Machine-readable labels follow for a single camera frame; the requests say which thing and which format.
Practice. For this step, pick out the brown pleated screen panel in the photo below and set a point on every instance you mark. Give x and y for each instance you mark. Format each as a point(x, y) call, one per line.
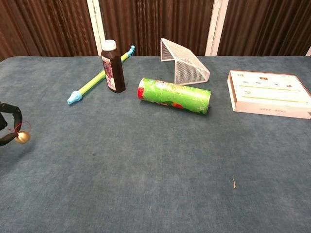
point(46, 26)
point(264, 26)
point(155, 24)

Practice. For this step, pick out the white flat gift box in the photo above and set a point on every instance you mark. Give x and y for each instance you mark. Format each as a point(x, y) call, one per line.
point(267, 93)

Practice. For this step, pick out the blue table cloth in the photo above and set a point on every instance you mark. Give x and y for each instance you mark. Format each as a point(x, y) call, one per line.
point(155, 155)

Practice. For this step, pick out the white mesh metal stand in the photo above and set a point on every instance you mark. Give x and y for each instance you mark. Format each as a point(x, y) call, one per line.
point(188, 66)

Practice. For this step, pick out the white screen frame post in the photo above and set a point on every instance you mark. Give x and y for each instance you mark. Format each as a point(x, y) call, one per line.
point(95, 21)
point(216, 26)

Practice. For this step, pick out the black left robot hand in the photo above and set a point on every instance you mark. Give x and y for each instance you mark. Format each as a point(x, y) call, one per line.
point(17, 115)

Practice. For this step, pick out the dark juice bottle white cap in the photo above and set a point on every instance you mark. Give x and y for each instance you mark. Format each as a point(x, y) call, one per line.
point(113, 70)

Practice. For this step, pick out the green chip can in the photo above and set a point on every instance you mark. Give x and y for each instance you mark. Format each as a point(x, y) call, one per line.
point(175, 95)

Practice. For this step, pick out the green blue water squirter tube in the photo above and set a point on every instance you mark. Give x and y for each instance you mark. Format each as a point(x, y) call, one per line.
point(92, 82)

